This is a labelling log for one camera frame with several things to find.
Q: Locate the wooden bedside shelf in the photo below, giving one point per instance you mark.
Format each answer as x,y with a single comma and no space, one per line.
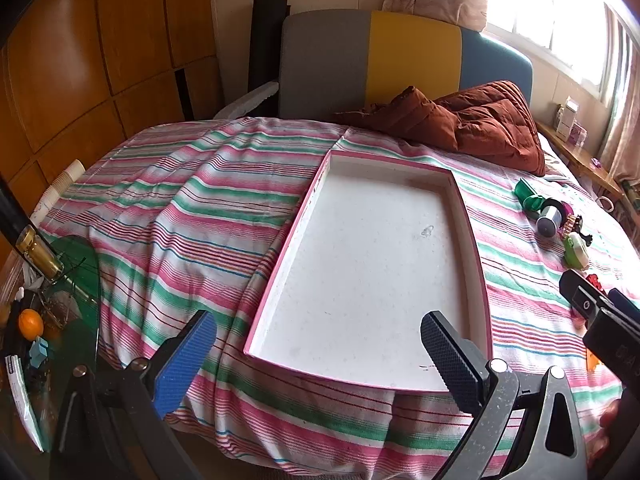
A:
580,157

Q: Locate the pink dotted ball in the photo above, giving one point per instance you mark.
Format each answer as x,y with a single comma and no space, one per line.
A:
566,210

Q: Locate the striped blanket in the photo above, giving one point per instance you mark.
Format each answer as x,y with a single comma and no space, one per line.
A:
175,210

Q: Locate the brown quilted jacket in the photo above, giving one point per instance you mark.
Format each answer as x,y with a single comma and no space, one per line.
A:
480,125

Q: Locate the white packet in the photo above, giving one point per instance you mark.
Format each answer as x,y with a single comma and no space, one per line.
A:
22,400

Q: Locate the green glass table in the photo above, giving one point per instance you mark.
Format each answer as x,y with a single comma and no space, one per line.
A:
75,320

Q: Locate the black rolled mat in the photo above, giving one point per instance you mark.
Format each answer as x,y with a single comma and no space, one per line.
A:
267,40

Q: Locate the wooden wardrobe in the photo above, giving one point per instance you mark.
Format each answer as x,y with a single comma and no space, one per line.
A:
75,60

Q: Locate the black pole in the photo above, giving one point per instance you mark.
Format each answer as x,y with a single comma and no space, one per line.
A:
10,215

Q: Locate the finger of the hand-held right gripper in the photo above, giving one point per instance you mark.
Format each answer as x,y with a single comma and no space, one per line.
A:
582,295
625,304

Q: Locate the grey yellow blue headboard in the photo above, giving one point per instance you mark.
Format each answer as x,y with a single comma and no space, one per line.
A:
325,60

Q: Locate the white padded object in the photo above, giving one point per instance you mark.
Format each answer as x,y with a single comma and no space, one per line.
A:
250,97

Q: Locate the window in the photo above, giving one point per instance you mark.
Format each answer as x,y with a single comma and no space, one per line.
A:
550,10

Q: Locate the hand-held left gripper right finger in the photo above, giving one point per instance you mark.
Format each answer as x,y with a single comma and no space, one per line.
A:
450,360

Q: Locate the stack of paper cups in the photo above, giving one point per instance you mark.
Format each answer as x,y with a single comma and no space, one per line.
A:
60,185

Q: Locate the green plug-in device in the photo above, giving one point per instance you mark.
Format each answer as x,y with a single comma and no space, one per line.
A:
575,251

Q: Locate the small blue box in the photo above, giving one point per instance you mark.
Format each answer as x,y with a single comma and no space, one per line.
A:
40,352

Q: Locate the green plastic holder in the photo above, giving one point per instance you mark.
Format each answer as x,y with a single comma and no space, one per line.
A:
530,194

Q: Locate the gold bottle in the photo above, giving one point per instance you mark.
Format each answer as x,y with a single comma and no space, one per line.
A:
37,252

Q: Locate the purple box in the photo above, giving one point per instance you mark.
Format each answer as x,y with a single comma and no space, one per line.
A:
580,135

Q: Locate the orange fruit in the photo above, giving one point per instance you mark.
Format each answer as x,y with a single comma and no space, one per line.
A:
31,323

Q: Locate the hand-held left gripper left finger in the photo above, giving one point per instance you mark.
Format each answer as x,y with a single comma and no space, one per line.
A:
185,365

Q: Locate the white box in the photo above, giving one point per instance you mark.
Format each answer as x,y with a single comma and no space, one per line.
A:
566,120

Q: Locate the dark cylinder container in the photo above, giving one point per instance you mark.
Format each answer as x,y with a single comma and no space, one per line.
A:
549,220

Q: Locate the person's right hand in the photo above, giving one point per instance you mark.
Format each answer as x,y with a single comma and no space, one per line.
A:
611,427

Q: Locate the pink-rimmed white tray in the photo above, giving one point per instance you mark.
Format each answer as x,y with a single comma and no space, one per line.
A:
370,260

